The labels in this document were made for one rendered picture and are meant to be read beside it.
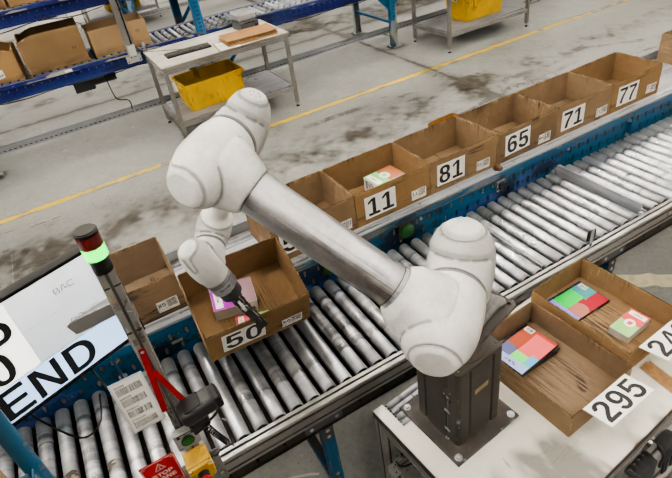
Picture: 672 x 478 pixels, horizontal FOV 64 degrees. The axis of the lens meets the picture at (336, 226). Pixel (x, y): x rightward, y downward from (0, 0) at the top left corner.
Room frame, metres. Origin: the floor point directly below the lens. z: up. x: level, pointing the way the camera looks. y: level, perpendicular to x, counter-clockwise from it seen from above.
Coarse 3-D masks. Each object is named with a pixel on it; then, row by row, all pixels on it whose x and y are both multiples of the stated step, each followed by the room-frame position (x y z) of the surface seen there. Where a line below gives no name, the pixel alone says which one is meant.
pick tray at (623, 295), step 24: (576, 264) 1.50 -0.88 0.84; (552, 288) 1.45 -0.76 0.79; (600, 288) 1.44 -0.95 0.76; (624, 288) 1.36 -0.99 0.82; (552, 312) 1.31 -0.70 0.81; (600, 312) 1.32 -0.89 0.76; (624, 312) 1.30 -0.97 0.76; (648, 312) 1.27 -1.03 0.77; (600, 336) 1.14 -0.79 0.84; (648, 336) 1.18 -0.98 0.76; (624, 360) 1.07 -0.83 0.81
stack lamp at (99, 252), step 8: (96, 232) 0.98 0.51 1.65; (80, 240) 0.96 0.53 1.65; (88, 240) 0.96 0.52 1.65; (96, 240) 0.97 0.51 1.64; (80, 248) 0.96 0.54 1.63; (88, 248) 0.95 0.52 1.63; (96, 248) 0.96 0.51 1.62; (104, 248) 0.97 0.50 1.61; (88, 256) 0.95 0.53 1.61; (96, 256) 0.96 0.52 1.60; (104, 256) 0.97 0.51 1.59
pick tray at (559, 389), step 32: (512, 320) 1.30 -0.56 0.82; (544, 320) 1.29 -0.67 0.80; (576, 352) 1.17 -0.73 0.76; (608, 352) 1.08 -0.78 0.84; (512, 384) 1.06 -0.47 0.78; (544, 384) 1.06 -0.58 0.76; (576, 384) 1.04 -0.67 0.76; (608, 384) 1.02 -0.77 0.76; (544, 416) 0.95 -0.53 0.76; (576, 416) 0.88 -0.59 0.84
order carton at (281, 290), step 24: (264, 240) 1.67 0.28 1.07; (240, 264) 1.65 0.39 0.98; (264, 264) 1.70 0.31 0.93; (288, 264) 1.59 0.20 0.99; (192, 288) 1.58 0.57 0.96; (264, 288) 1.60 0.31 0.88; (288, 288) 1.60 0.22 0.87; (192, 312) 1.38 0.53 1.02; (264, 312) 1.37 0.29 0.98; (288, 312) 1.41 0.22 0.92; (216, 336) 1.30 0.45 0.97; (264, 336) 1.40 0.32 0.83
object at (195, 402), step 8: (200, 392) 0.98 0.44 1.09; (208, 392) 0.97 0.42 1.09; (216, 392) 0.97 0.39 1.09; (184, 400) 0.96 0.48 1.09; (192, 400) 0.96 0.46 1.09; (200, 400) 0.95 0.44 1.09; (208, 400) 0.95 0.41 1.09; (216, 400) 0.95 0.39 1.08; (176, 408) 0.95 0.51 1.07; (184, 408) 0.94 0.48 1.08; (192, 408) 0.93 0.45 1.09; (200, 408) 0.93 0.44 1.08; (208, 408) 0.94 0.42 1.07; (216, 408) 0.95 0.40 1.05; (184, 416) 0.92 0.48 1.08; (192, 416) 0.92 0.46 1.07; (200, 416) 0.93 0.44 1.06; (208, 416) 0.96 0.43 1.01; (184, 424) 0.91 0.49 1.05; (192, 424) 0.92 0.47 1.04; (200, 424) 0.94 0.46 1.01; (208, 424) 0.94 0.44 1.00
